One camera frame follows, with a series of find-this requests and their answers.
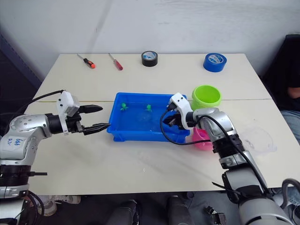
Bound seated person in dark clothes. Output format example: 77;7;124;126
262;34;300;146

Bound red handled screwdriver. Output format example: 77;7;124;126
108;53;124;71

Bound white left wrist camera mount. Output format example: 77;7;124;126
55;91;82;136

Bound green plastic bucket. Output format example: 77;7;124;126
191;84;222;111

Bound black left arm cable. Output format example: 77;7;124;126
0;90;65;137

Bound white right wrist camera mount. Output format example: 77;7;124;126
169;92;196;130

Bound black tape roll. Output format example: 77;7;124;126
141;50;158;67

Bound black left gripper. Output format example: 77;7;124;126
66;104;111;136

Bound white sneaker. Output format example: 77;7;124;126
38;194;82;218

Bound pink plastic bucket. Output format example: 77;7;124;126
192;127;213;151

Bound blue plastic tub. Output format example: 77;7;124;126
106;92;191;143

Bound dark rounded shape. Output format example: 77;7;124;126
165;195;191;225
109;199;142;225

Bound dark blue side panel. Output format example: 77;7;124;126
0;32;43;138

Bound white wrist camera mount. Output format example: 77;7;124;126
55;91;82;136
169;92;196;130

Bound blue tape roll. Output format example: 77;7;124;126
202;52;228;73

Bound clear plastic cup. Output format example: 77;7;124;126
241;126;278;156

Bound small black device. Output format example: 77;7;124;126
203;205;227;225

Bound orange black handled screwdriver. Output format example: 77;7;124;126
76;53;97;69

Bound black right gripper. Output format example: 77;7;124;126
163;113;188;130

